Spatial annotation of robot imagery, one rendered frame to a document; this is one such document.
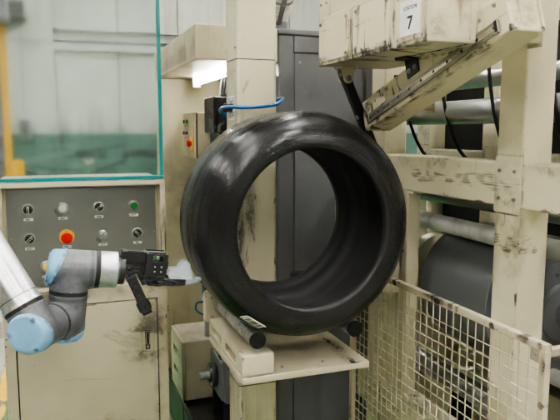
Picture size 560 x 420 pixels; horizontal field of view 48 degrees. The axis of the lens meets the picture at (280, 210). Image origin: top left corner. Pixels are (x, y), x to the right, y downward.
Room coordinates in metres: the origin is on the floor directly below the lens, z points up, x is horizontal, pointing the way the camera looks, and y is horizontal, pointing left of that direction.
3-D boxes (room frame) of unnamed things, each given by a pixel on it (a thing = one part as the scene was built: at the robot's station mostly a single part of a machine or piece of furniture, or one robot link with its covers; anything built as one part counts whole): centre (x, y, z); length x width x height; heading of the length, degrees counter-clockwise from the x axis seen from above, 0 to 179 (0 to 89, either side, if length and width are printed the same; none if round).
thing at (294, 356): (1.77, -0.01, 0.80); 0.37 x 0.36 x 0.02; 110
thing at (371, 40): (1.75, -0.34, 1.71); 0.61 x 0.25 x 0.15; 20
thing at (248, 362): (1.72, 0.12, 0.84); 0.36 x 0.09 x 0.06; 20
